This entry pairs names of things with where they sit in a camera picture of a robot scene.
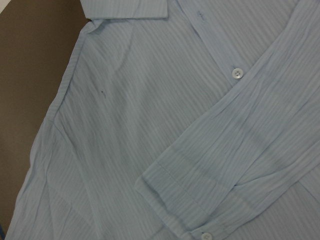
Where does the light blue button shirt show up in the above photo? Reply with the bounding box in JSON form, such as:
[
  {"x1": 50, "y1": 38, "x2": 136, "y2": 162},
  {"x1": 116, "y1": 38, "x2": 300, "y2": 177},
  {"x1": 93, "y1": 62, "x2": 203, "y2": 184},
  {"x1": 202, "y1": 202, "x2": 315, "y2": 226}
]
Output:
[{"x1": 6, "y1": 0, "x2": 320, "y2": 240}]

